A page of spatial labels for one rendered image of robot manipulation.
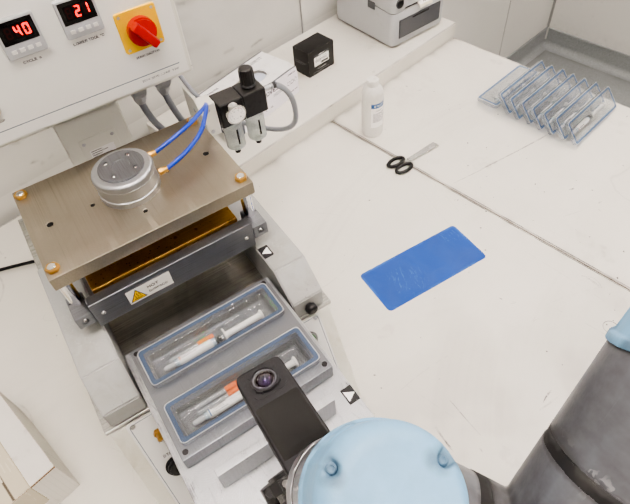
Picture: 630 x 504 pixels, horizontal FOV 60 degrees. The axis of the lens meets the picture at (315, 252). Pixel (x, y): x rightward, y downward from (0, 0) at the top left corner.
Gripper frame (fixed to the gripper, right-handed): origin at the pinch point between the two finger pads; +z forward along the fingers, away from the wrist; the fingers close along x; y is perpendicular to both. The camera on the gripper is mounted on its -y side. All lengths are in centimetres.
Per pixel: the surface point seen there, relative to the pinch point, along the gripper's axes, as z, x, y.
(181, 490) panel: 24.3, -13.4, -5.3
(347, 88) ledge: 46, 61, -66
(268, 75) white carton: 42, 44, -75
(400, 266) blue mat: 34, 39, -18
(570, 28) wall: 127, 231, -92
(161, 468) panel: 20.6, -14.0, -9.1
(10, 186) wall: 50, -18, -80
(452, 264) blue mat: 32, 47, -13
